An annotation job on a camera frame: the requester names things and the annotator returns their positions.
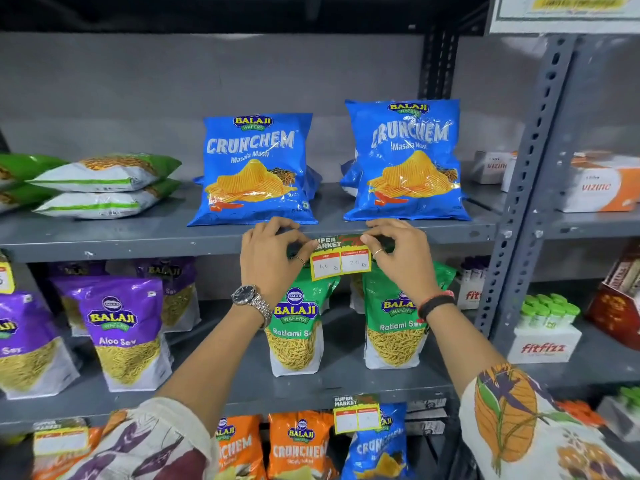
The green snack pouch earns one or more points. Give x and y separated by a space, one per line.
357 294
395 329
295 334

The group of dark capped tubes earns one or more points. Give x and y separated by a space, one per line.
475 267

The floral left sleeve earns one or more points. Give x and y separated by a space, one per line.
150 444

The blue chips packet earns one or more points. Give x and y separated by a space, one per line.
385 449
255 169
405 159
313 180
349 177

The person's left thumb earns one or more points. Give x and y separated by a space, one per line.
299 255

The person's right thumb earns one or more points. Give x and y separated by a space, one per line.
381 254

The floral sleeve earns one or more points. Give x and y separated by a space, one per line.
150 444
530 429

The black wristband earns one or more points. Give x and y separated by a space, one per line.
435 303

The orange chips packet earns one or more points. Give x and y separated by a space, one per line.
242 449
55 467
300 447

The floral right sleeve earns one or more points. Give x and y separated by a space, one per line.
530 429

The person's right hand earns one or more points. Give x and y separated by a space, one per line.
410 264

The yellow price label tag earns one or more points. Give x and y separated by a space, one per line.
356 417
341 259
61 438
5 277

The white display box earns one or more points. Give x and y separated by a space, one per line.
622 414
470 294
544 344

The green white snack packet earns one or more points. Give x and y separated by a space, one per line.
105 202
105 172
25 167
22 194

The grey metal shelf rack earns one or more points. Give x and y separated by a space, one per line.
530 159
150 234

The purple snack pouch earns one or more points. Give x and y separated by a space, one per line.
70 289
127 334
175 289
30 349

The person's left hand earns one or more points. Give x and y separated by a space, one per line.
265 259

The white paper sign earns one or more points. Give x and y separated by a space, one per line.
565 12

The person's left forearm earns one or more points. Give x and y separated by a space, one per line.
215 364

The red printed display box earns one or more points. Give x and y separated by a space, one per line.
615 309

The group of green capped tubes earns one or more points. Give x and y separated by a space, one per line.
547 309

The silver metal wristwatch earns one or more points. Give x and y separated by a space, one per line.
252 298

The white orange carton box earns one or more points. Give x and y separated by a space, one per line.
600 187
490 167

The person's right forearm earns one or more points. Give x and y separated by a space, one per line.
462 344

